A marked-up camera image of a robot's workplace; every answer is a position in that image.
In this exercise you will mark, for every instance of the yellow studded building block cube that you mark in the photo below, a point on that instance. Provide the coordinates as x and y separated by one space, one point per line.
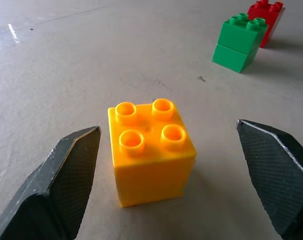
151 165

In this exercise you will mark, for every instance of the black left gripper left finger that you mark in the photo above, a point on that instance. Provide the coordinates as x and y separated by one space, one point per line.
54 190

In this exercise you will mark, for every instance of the green studded building block cube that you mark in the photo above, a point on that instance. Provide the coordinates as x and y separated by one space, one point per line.
237 43

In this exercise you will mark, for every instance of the red studded building block cube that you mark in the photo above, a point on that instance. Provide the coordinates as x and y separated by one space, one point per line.
269 22

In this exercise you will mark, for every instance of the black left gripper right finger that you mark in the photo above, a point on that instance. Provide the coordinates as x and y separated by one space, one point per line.
279 180

